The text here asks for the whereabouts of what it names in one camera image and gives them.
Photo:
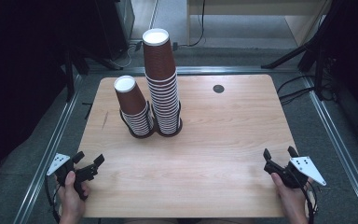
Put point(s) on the aluminium floor rail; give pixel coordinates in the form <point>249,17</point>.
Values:
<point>341,140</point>
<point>46,155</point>
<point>230,69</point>

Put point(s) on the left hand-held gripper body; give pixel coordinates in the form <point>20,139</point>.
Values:
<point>62,166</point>

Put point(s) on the person's right hand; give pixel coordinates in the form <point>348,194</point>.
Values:
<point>290,199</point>

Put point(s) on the black tripod stand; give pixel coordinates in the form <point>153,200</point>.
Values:
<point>310,43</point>

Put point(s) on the tall stack of brown cups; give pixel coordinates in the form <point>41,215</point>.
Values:
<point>163,93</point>

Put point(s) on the black metal stand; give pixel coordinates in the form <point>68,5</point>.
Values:
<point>70,74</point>

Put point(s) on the person's left hand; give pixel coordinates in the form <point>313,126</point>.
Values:
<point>71,200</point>

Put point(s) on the dark round table grommet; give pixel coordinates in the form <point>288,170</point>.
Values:
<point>218,89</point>

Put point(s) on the short stack of brown cups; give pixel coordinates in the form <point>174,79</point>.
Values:
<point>135,112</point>

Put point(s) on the black computer tower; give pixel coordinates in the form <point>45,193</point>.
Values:
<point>112,28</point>

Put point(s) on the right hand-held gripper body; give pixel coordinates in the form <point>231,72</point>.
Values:
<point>306,169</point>

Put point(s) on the light wooden furniture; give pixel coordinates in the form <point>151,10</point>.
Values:
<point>301,18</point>

